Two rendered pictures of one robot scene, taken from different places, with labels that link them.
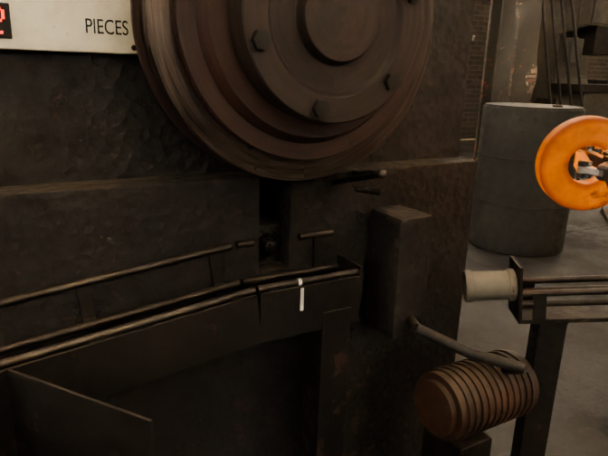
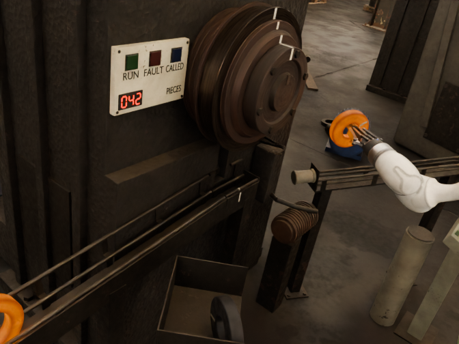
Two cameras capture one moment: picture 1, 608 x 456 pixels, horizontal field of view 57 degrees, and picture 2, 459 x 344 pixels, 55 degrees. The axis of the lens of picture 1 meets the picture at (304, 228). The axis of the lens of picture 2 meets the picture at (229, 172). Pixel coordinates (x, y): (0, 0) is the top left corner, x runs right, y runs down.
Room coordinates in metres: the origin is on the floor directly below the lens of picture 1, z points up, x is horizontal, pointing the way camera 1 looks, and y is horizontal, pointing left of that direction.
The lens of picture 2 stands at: (-0.35, 0.65, 1.56)
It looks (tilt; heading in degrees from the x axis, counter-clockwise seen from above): 30 degrees down; 334
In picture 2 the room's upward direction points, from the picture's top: 10 degrees clockwise
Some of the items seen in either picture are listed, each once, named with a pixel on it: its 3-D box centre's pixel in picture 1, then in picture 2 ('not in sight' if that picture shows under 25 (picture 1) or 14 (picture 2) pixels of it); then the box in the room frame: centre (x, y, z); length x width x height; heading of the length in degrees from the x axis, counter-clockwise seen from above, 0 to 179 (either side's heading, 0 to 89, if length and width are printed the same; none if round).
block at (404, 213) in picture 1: (395, 270); (264, 172); (1.02, -0.18, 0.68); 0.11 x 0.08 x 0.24; 30
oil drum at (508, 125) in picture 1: (523, 175); not in sight; (3.49, -1.37, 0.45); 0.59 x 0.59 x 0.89
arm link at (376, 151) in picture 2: not in sight; (382, 156); (0.71, -0.45, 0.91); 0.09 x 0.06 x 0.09; 85
